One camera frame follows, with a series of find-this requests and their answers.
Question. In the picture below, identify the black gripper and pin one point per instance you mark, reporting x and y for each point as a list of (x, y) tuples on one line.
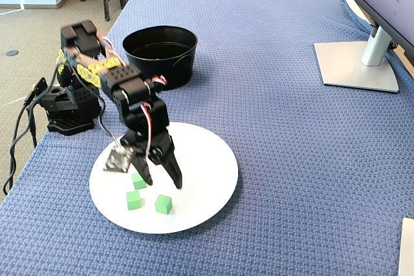
[(154, 145)]

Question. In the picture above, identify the blue woven tablecloth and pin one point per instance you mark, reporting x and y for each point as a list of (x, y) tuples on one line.
[(275, 127)]

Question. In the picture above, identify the white flat board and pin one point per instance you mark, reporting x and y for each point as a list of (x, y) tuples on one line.
[(408, 250)]

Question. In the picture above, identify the round dark floor cover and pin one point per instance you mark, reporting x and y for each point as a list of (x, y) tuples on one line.
[(12, 52)]

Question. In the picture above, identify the black metal bucket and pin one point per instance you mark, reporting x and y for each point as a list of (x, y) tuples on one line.
[(174, 72)]

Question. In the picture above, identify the silver computer monitor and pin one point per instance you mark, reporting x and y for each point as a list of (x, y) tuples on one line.
[(355, 66)]

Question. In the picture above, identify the white round plate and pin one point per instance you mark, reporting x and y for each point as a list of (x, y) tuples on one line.
[(207, 172)]

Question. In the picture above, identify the small wrist camera board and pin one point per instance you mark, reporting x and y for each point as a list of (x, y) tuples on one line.
[(118, 161)]

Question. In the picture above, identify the green cube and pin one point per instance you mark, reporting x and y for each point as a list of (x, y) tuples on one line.
[(133, 200), (163, 204), (138, 181)]

